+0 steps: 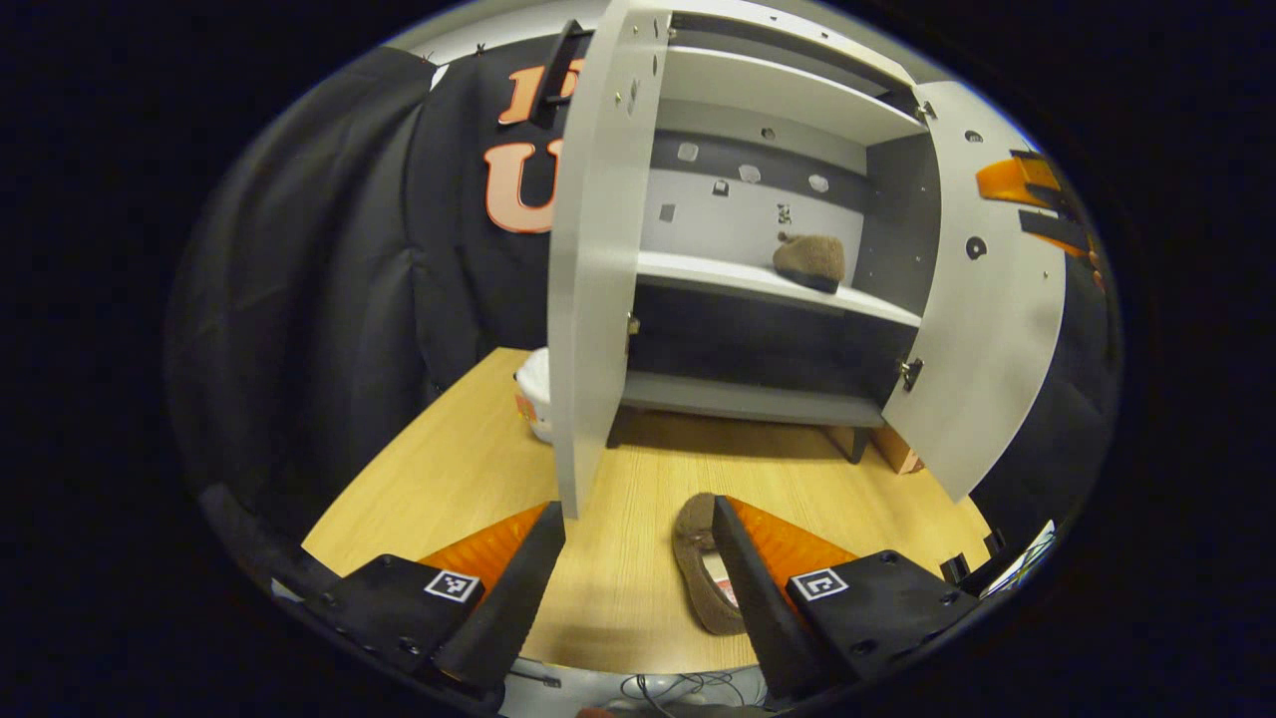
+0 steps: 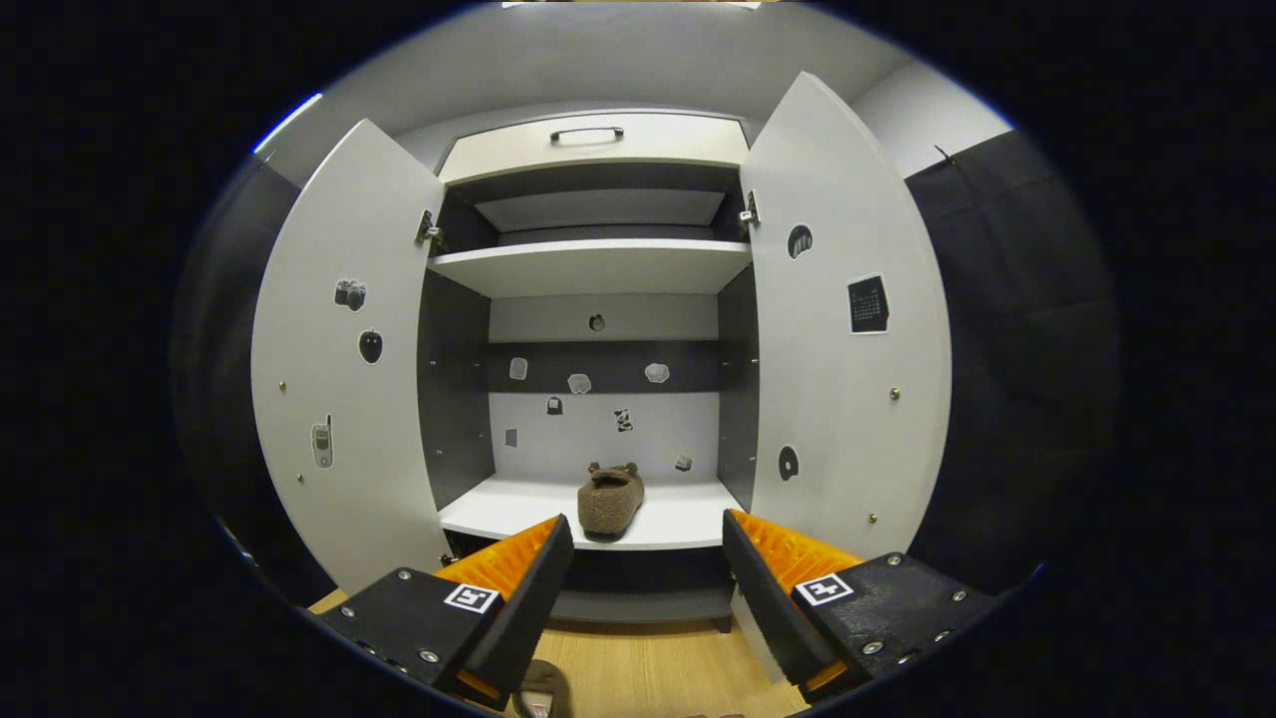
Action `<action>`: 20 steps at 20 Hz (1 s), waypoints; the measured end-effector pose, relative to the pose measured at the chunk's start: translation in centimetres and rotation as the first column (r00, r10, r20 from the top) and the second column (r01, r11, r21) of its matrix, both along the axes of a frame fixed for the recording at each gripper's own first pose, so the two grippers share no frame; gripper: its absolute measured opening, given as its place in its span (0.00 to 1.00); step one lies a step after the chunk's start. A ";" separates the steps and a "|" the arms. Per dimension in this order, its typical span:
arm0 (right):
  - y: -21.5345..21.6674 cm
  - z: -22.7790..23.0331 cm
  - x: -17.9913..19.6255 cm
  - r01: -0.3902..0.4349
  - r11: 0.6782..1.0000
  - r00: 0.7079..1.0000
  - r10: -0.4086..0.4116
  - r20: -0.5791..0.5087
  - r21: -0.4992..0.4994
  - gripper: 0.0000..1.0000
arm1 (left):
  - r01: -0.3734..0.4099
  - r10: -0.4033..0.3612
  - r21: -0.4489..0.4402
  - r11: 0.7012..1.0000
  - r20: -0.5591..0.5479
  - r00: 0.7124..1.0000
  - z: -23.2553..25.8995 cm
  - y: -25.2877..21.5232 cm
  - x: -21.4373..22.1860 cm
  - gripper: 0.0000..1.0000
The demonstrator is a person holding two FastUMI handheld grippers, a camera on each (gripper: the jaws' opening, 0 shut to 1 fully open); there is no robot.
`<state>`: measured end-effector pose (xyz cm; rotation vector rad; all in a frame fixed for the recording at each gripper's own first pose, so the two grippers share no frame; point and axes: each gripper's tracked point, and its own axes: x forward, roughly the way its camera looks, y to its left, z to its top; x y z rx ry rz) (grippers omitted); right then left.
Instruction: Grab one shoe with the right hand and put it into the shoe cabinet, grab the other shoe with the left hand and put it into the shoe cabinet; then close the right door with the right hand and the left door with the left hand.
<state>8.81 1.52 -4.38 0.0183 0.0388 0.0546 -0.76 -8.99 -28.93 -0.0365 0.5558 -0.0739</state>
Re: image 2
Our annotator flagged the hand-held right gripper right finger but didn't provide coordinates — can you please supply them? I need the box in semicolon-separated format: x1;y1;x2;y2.
722;509;998;704

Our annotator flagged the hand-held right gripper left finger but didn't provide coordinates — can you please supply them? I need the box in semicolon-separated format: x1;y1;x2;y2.
317;514;576;711

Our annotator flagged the brown plush shoe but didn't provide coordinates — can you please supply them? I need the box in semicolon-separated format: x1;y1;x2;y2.
577;462;646;542
511;658;574;718

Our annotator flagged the white cabinet door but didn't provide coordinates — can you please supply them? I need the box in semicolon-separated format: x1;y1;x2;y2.
740;72;953;559
251;120;450;596

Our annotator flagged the white and grey shoe cabinet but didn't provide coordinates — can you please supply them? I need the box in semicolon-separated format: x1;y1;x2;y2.
419;110;759;634

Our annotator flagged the white cabinet drawer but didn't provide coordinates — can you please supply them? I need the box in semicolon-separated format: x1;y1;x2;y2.
439;112;751;185

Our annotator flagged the black backdrop cloth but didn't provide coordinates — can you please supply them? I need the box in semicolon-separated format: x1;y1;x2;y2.
902;130;1117;599

